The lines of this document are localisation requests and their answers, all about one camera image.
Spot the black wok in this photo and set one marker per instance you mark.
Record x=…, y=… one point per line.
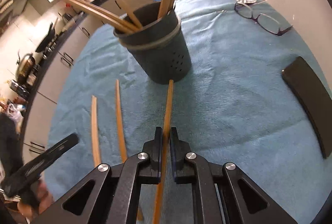
x=47, y=39

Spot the steel pot with lid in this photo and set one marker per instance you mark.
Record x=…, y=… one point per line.
x=24, y=67

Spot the dark grey utensil holder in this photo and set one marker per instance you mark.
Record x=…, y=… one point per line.
x=159, y=46

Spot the left hand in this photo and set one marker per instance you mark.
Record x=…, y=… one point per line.
x=35, y=201

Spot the black smartphone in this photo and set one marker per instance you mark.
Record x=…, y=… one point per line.
x=313, y=97

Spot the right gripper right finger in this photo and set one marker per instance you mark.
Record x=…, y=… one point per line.
x=191, y=168

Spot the blue towel table cover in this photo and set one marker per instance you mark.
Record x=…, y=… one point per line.
x=231, y=106

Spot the white plastic bag on counter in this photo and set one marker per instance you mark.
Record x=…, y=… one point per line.
x=14, y=113

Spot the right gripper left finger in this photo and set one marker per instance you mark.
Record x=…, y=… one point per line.
x=143, y=168

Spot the dark framed eyeglasses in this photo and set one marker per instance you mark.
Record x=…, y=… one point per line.
x=265, y=21

